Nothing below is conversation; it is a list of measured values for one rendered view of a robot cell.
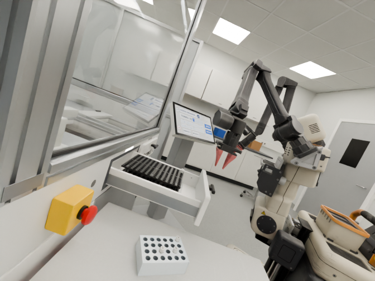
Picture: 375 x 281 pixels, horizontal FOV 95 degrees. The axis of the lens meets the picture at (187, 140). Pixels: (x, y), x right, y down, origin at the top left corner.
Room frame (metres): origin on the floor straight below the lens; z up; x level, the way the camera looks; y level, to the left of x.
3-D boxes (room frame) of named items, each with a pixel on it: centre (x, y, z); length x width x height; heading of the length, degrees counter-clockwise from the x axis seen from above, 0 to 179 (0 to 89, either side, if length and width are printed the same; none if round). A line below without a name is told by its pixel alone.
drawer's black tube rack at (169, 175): (0.66, 0.07, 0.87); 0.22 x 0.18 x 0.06; 90
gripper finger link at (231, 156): (0.69, -0.16, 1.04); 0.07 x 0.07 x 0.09; 0
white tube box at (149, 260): (0.41, -0.05, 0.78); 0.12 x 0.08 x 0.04; 114
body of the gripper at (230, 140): (0.69, -0.16, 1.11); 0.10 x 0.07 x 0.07; 90
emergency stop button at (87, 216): (0.33, 0.14, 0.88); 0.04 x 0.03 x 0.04; 0
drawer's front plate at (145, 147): (0.97, 0.20, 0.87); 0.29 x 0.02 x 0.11; 0
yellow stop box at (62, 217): (0.33, 0.18, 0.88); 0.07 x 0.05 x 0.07; 0
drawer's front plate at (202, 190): (0.66, -0.13, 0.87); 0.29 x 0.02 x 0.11; 0
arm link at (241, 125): (0.69, -0.16, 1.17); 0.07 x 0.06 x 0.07; 108
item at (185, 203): (0.66, 0.08, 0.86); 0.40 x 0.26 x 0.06; 90
